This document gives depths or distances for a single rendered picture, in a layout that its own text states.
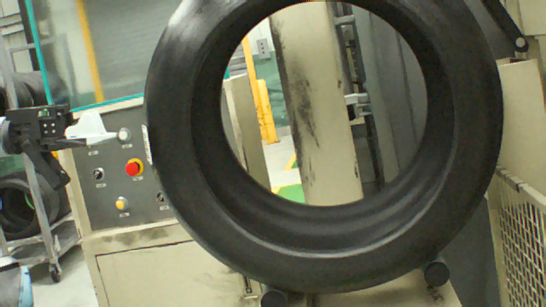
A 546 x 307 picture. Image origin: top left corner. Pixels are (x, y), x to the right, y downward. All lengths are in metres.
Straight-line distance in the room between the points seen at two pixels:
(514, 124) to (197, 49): 0.70
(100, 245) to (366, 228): 0.92
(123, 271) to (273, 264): 0.97
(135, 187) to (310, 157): 0.68
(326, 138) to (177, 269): 0.71
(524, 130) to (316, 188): 0.46
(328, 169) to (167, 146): 0.49
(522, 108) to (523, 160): 0.11
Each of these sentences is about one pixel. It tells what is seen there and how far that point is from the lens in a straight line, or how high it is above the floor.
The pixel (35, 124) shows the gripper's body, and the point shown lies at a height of 1.28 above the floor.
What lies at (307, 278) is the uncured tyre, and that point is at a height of 0.95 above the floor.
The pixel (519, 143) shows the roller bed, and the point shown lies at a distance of 1.39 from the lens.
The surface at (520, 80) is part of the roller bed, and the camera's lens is 1.37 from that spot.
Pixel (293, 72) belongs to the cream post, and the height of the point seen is 1.26.
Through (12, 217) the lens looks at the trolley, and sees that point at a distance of 5.44.
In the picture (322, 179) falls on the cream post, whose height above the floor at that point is 1.02.
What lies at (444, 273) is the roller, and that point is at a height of 0.90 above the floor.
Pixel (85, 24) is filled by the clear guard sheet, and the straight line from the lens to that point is 1.90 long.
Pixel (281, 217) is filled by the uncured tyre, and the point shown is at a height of 0.99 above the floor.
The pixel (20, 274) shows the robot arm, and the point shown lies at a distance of 1.61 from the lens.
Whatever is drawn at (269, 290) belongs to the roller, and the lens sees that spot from 1.11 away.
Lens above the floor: 1.30
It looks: 8 degrees down
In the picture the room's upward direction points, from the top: 12 degrees counter-clockwise
